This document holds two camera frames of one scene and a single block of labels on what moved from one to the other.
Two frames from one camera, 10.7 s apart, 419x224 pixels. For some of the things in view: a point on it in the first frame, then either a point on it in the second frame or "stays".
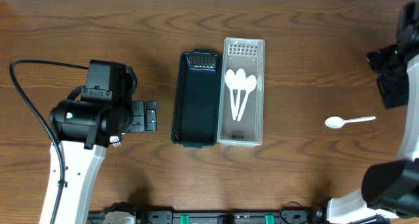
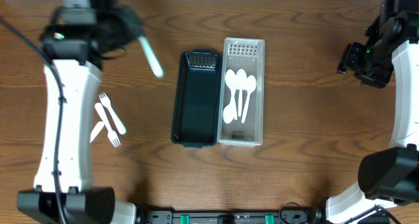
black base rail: [217, 217] stays
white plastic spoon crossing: [240, 78] stays
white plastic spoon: [334, 122] → [228, 112]
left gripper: [144, 116] → [127, 25]
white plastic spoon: [230, 80] stays
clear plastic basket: [249, 55] stays
